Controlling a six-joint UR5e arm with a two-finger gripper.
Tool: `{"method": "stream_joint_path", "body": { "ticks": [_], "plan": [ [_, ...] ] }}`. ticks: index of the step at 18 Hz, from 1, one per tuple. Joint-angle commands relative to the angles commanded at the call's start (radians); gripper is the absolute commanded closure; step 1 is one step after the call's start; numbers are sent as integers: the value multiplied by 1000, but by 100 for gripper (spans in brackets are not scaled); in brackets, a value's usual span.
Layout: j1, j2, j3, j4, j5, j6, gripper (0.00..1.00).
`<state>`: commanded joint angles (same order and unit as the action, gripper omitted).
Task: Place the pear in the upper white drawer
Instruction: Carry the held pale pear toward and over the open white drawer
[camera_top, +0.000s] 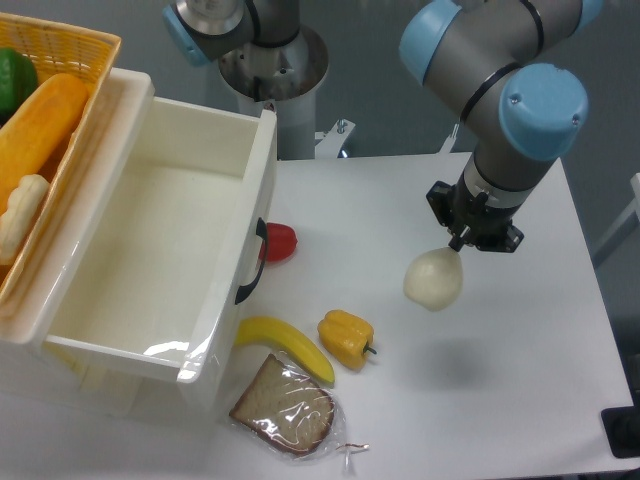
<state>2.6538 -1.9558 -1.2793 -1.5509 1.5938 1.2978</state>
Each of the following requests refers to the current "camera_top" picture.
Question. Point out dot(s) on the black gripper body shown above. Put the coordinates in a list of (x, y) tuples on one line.
[(480, 225)]

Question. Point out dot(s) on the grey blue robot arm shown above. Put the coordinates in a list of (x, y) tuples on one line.
[(483, 64)]

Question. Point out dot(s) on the white plastic upper drawer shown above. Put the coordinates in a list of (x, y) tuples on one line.
[(154, 293)]

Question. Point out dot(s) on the white drawer cabinet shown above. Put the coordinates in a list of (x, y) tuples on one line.
[(28, 363)]

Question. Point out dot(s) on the yellow bell pepper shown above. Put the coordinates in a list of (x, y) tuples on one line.
[(348, 337)]

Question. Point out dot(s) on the red bell pepper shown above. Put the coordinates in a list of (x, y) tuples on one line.
[(282, 243)]

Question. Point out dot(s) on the yellow banana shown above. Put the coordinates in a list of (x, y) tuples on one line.
[(278, 334)]

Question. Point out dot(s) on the wrapped bread slice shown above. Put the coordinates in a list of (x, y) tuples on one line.
[(293, 415)]

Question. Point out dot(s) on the black object at edge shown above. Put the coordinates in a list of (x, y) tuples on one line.
[(622, 430)]

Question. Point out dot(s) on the orange bread loaf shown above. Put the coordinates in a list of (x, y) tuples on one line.
[(42, 122)]

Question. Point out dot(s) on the yellow wicker basket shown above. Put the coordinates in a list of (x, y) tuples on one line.
[(54, 48)]

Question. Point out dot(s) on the green bell pepper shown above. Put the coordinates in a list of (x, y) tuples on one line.
[(18, 81)]

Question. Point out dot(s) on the white table frame bracket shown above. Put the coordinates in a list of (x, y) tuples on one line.
[(332, 144)]

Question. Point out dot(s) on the white frame at right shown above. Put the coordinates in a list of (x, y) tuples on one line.
[(619, 230)]

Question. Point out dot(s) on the black drawer handle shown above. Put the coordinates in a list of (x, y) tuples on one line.
[(244, 291)]

